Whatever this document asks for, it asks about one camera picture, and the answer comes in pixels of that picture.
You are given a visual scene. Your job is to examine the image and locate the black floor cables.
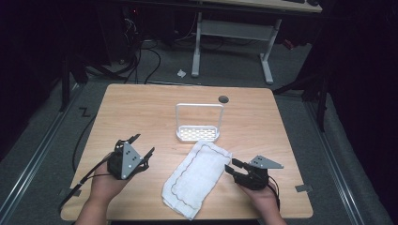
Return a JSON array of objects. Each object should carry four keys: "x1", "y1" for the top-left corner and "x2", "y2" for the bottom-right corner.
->
[{"x1": 84, "y1": 12, "x2": 201, "y2": 85}]

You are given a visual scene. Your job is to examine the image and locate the person's right hand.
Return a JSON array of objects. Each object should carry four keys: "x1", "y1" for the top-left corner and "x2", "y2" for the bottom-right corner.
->
[{"x1": 237, "y1": 181, "x2": 281, "y2": 215}]

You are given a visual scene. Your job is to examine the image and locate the person's left hand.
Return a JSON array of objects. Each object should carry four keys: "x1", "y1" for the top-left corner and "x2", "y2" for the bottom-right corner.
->
[{"x1": 89, "y1": 152, "x2": 130, "y2": 205}]

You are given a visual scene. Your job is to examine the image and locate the white cloth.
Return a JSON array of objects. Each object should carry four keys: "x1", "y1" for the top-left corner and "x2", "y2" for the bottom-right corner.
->
[{"x1": 161, "y1": 140, "x2": 233, "y2": 221}]

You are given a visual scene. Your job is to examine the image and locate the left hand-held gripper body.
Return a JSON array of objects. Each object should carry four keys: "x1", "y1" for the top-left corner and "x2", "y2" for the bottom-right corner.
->
[{"x1": 106, "y1": 141, "x2": 150, "y2": 181}]

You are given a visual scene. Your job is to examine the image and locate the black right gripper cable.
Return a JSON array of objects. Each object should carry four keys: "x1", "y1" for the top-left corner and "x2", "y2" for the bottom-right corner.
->
[{"x1": 266, "y1": 175, "x2": 282, "y2": 211}]

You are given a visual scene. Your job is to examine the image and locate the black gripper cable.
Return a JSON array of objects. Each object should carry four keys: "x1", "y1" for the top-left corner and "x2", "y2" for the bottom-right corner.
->
[
  {"x1": 266, "y1": 175, "x2": 282, "y2": 211},
  {"x1": 57, "y1": 152, "x2": 115, "y2": 214}
]

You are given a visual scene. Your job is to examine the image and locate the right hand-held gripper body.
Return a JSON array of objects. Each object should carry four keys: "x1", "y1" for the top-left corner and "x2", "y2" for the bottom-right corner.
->
[{"x1": 233, "y1": 155, "x2": 284, "y2": 191}]

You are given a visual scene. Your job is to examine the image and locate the white plastic rack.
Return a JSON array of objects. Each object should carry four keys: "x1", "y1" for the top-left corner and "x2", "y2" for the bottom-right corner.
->
[{"x1": 175, "y1": 102, "x2": 225, "y2": 143}]

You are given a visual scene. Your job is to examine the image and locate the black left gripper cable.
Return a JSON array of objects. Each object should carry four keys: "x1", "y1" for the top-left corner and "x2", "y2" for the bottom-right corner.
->
[{"x1": 57, "y1": 152, "x2": 115, "y2": 214}]

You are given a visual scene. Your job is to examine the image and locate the black metal stand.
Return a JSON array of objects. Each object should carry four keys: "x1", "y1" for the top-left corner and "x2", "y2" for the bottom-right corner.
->
[
  {"x1": 272, "y1": 71, "x2": 329, "y2": 133},
  {"x1": 57, "y1": 46, "x2": 90, "y2": 113}
]

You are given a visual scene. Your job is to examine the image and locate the white-legged desk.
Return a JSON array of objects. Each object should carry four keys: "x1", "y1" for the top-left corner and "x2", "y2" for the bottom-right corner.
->
[{"x1": 175, "y1": 0, "x2": 323, "y2": 85}]

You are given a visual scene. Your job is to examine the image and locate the metal floor rail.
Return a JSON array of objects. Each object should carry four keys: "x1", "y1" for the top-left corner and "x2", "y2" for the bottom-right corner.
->
[
  {"x1": 304, "y1": 101, "x2": 366, "y2": 225},
  {"x1": 0, "y1": 83, "x2": 83, "y2": 217}
]

